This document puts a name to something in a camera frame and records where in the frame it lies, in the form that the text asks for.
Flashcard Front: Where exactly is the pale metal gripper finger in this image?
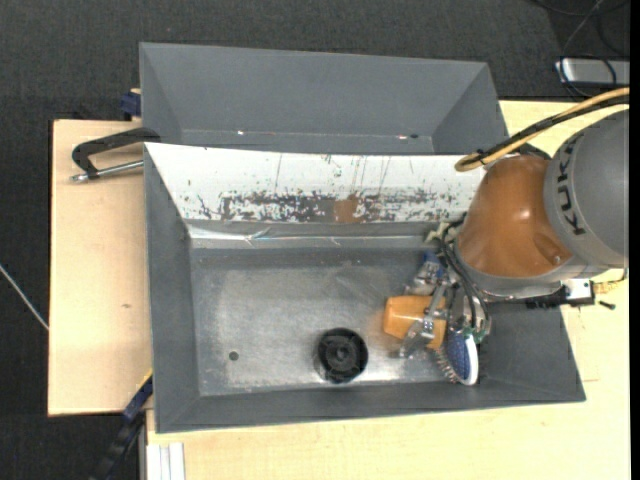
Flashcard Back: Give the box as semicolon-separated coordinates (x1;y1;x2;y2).
398;316;438;360
405;266;436;295

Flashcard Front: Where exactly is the orange cup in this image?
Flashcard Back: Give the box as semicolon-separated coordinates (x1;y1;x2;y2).
382;294;447;351

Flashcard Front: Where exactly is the blue and white brush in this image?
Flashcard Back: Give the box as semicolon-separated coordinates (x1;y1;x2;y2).
433;327;481;387

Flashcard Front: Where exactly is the black ribbed round disc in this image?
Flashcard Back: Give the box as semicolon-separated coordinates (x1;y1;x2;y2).
314;327;370;385

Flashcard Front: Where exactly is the grey metal bin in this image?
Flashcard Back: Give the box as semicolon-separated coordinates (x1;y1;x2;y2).
138;41;587;434

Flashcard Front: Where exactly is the pale wood board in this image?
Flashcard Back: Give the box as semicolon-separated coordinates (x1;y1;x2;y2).
47;119;154;418

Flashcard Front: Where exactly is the black cylinder on white bracket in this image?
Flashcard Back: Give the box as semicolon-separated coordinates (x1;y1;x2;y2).
523;278;597;312

